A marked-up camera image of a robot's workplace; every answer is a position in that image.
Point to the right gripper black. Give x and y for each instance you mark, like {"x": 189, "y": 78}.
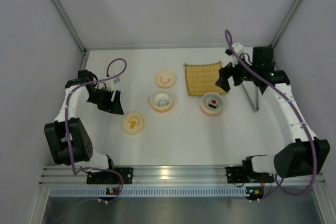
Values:
{"x": 230, "y": 74}

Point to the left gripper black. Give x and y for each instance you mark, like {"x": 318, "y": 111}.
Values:
{"x": 105, "y": 101}

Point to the cream lid orange handle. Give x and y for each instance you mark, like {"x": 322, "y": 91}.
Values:
{"x": 133, "y": 123}

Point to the sushi roll red centre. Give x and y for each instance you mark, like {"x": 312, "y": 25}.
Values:
{"x": 213, "y": 103}

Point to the metal tongs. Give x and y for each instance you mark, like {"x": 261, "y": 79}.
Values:
{"x": 252, "y": 94}

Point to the sushi roll green centre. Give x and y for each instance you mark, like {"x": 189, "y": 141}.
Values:
{"x": 163, "y": 103}

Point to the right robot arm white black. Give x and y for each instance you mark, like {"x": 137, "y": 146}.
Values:
{"x": 298, "y": 151}

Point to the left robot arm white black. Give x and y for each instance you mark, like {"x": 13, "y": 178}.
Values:
{"x": 67, "y": 138}

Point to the pink lunch bowl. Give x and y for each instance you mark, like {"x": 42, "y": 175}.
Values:
{"x": 204, "y": 104}

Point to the orange lunch bowl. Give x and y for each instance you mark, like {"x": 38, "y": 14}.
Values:
{"x": 161, "y": 94}

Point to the bamboo sushi mat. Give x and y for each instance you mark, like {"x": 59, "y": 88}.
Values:
{"x": 200, "y": 79}

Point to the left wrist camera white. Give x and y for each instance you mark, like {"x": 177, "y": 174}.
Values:
{"x": 110, "y": 84}

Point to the cream lid pink handle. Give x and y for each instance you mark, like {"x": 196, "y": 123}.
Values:
{"x": 165, "y": 79}

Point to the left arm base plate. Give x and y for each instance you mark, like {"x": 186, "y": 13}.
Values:
{"x": 104, "y": 178}

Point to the aluminium mounting rail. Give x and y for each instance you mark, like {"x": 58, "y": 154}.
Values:
{"x": 190, "y": 175}

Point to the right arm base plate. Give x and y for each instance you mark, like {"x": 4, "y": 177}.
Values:
{"x": 240, "y": 175}

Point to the slotted cable duct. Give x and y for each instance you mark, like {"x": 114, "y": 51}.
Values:
{"x": 165, "y": 191}

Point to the right aluminium frame post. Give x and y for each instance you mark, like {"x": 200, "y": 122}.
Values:
{"x": 285, "y": 22}

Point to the aluminium frame post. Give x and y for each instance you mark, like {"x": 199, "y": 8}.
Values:
{"x": 285, "y": 22}
{"x": 67, "y": 22}

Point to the left aluminium frame post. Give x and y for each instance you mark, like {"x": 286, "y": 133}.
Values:
{"x": 67, "y": 22}

